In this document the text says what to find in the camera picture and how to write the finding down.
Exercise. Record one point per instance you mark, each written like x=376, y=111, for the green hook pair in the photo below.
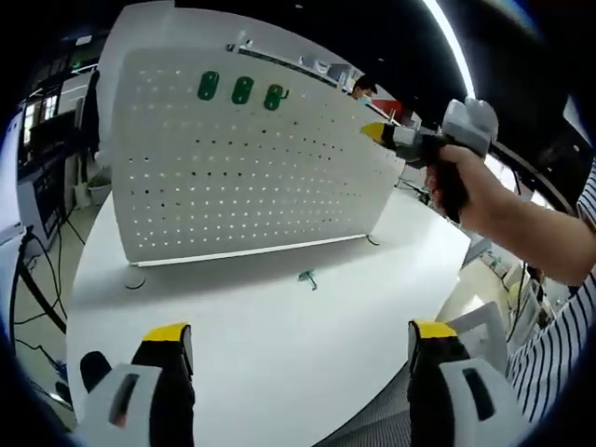
x=242, y=90

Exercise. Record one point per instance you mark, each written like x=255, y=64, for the ceiling light strip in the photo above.
x=454, y=42

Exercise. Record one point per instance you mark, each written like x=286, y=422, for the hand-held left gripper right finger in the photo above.
x=447, y=400

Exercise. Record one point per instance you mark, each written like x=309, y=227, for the white chair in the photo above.
x=482, y=330

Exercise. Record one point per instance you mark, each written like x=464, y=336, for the green mounting plate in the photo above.
x=208, y=86
x=271, y=98

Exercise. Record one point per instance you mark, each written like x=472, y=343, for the person in striped shirt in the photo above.
x=559, y=344

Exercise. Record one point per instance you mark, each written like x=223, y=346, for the person's right hand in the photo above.
x=479, y=186

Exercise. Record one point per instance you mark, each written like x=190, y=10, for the black oval object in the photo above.
x=93, y=368

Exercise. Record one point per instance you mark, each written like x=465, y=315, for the black hanging coat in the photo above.
x=94, y=112

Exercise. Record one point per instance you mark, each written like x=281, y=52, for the black laptop stand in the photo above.
x=37, y=288

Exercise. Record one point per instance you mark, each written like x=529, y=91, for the white perforated pegboard panel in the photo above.
x=256, y=186

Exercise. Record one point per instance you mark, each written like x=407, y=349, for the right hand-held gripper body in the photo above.
x=470, y=125

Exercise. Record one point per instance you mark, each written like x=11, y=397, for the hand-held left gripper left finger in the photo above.
x=153, y=400

